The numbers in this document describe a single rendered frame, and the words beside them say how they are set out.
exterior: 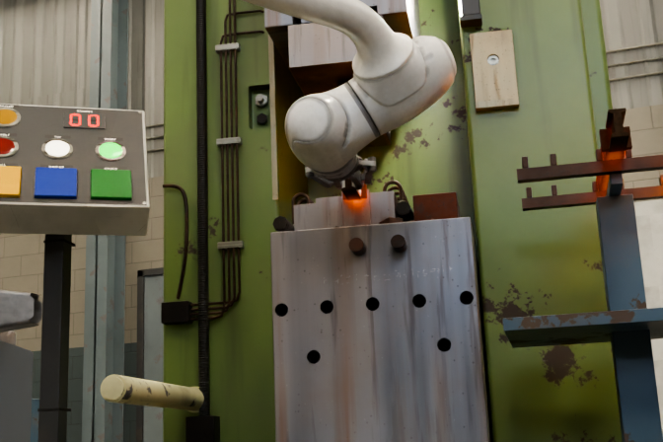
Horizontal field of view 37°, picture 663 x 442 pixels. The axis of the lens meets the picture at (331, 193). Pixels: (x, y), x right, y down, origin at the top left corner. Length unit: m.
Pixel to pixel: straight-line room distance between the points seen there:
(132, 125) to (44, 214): 0.28
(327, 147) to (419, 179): 0.94
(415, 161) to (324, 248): 0.64
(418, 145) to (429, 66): 0.92
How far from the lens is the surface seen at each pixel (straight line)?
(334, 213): 1.92
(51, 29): 10.33
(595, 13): 2.66
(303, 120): 1.48
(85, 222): 1.88
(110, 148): 1.96
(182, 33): 2.28
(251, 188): 2.12
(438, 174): 2.41
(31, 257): 9.71
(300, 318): 1.83
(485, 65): 2.11
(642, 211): 7.18
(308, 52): 2.03
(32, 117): 2.02
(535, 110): 2.09
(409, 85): 1.51
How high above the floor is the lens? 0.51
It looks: 15 degrees up
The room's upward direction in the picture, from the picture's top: 2 degrees counter-clockwise
